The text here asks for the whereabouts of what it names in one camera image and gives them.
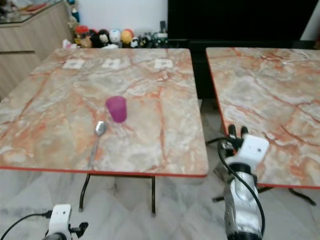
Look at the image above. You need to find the blue figurine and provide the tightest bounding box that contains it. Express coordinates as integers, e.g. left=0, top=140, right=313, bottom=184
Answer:
left=67, top=0, right=79, bottom=23

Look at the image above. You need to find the light wooden cabinet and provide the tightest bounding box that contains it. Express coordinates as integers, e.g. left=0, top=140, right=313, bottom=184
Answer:
left=0, top=0, right=73, bottom=98

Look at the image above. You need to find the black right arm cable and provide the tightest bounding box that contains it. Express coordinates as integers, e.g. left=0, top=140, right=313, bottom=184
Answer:
left=205, top=136, right=266, bottom=237

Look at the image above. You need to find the purple plastic cup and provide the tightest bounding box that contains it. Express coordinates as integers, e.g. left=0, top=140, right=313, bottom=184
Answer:
left=105, top=95, right=128, bottom=124

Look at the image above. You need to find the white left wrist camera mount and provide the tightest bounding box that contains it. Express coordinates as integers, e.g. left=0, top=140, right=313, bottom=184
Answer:
left=48, top=204, right=72, bottom=237

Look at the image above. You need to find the white round toy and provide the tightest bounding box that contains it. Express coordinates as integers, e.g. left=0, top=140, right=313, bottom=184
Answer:
left=110, top=29, right=122, bottom=45

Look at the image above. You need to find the silver metal spoon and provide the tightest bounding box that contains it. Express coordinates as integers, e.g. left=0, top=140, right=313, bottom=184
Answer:
left=88, top=120, right=108, bottom=170

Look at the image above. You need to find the marble-top table with cup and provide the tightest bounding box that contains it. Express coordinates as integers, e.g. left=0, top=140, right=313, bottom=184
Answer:
left=0, top=47, right=210, bottom=216

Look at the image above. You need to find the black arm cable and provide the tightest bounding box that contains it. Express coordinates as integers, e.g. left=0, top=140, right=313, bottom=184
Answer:
left=1, top=211, right=53, bottom=240
left=205, top=136, right=266, bottom=237

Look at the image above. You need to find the orange round toy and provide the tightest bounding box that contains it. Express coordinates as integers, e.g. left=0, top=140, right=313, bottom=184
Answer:
left=121, top=29, right=134, bottom=46

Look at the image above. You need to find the black plush toy with face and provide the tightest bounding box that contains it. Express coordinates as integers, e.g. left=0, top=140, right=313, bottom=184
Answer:
left=98, top=29, right=111, bottom=48

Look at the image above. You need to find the small pink white object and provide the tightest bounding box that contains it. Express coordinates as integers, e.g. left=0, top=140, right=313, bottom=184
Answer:
left=62, top=39, right=78, bottom=50

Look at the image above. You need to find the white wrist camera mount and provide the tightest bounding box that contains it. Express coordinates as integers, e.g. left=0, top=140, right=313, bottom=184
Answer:
left=230, top=134, right=271, bottom=173
left=48, top=204, right=72, bottom=237

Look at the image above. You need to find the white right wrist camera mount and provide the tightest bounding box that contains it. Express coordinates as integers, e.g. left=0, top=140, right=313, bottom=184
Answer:
left=230, top=134, right=271, bottom=173

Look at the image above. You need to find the white paper tag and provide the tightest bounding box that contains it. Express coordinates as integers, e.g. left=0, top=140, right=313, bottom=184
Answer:
left=101, top=58, right=122, bottom=70
left=62, top=59, right=85, bottom=70
left=154, top=58, right=174, bottom=70

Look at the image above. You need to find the empty marble-top table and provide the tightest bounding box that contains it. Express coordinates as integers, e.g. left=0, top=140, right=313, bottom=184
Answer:
left=205, top=46, right=320, bottom=206

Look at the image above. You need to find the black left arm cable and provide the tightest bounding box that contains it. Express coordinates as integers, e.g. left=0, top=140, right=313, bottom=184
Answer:
left=1, top=211, right=53, bottom=240

